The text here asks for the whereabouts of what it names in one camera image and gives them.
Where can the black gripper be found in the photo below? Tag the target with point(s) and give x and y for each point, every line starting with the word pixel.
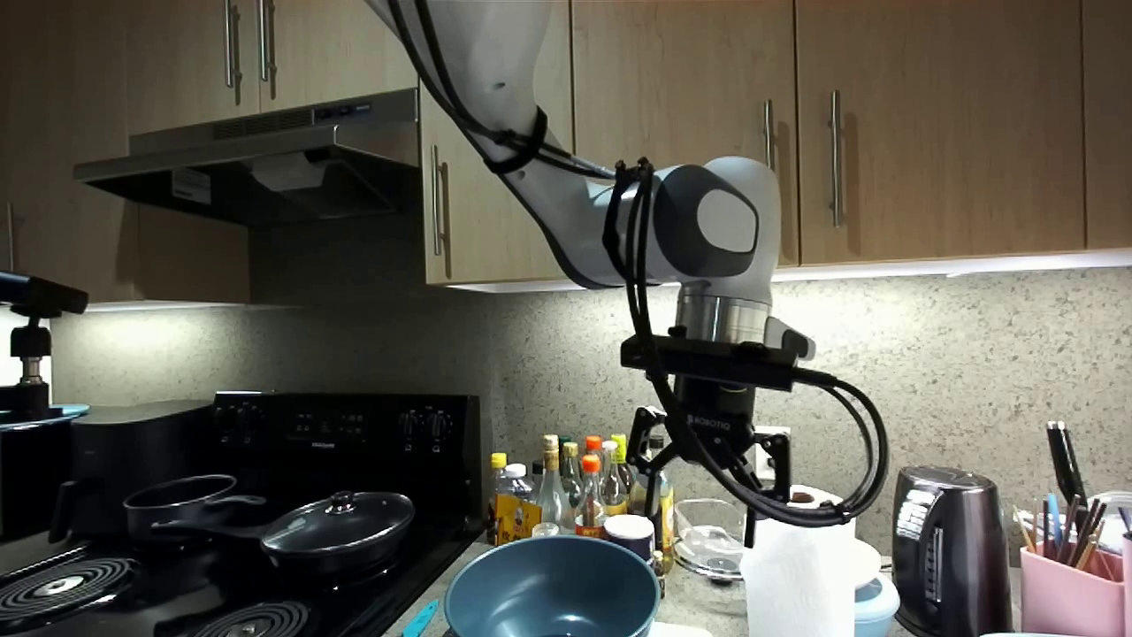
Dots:
pixel 715 418

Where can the white paper towel roll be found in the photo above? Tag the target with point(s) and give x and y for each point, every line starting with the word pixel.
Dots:
pixel 799 578

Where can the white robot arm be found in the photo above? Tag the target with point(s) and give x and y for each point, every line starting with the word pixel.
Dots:
pixel 497 47

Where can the large blue bowl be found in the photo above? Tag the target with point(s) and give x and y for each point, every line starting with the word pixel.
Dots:
pixel 549 588

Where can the light blue bowl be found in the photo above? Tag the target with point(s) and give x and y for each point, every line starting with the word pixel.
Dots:
pixel 878 607

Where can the yellow-cap condiment bottle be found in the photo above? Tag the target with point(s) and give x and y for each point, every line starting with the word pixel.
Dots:
pixel 620 454

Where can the orange-cap sauce bottle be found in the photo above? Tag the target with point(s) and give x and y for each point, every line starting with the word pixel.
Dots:
pixel 590 440
pixel 590 497

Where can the white-lid dark jar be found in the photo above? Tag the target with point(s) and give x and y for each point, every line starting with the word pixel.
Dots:
pixel 628 536

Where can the tall clear glass bottle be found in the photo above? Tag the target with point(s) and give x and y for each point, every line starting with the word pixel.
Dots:
pixel 549 473

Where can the white-cap clear bottle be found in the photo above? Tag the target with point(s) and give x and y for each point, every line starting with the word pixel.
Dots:
pixel 518 480

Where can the white round lid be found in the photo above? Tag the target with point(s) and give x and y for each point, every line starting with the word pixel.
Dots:
pixel 871 559

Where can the yellow-label oil bottle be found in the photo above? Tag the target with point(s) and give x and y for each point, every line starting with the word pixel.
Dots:
pixel 518 518

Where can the black electric kettle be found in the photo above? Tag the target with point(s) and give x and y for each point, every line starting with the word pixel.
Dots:
pixel 940 542

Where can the under-cabinet light strip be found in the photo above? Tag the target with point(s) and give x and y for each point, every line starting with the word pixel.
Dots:
pixel 940 266

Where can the black frying pan with lid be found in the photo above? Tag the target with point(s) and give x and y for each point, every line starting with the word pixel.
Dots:
pixel 339 532

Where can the black electric stove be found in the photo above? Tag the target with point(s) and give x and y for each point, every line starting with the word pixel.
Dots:
pixel 331 447

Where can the pink utensil holder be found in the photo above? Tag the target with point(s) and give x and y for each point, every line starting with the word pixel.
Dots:
pixel 1064 596

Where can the wooden upper cabinet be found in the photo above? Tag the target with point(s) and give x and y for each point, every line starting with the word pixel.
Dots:
pixel 940 119

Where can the steel range hood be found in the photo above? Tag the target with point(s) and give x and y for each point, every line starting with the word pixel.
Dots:
pixel 271 164

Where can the small black pot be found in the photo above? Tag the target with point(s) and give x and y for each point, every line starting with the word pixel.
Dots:
pixel 176 497

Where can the black countertop appliance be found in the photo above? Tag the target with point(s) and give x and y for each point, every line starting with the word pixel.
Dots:
pixel 141 464

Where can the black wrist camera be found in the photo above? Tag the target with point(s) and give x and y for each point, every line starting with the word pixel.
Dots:
pixel 718 359

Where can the black camera on tripod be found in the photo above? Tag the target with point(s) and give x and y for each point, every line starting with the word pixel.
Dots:
pixel 28 340

